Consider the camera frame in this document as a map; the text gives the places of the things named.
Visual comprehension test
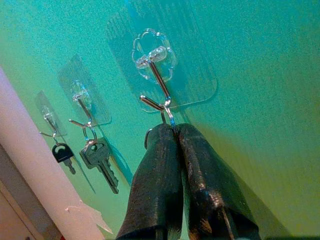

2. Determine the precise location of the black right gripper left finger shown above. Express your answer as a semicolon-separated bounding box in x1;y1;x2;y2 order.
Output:
115;123;185;240

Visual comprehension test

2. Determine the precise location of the silver key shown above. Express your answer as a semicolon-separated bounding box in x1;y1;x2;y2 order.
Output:
79;138;120;195

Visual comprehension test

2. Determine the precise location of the green wall sheet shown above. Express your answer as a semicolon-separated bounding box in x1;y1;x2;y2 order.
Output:
0;0;320;240

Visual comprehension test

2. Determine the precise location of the silver key ring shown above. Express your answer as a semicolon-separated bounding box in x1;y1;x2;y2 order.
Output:
83;124;98;149
159;106;177;132

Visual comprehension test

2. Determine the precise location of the black-headed key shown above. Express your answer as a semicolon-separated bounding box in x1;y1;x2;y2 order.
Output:
51;142;77;175

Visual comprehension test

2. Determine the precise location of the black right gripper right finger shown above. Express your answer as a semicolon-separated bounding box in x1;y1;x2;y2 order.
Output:
177;123;261;240

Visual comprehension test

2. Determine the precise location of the clear adhesive wall hook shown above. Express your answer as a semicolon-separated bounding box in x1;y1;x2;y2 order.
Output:
34;90;68;141
104;0;218;114
56;54;112;131

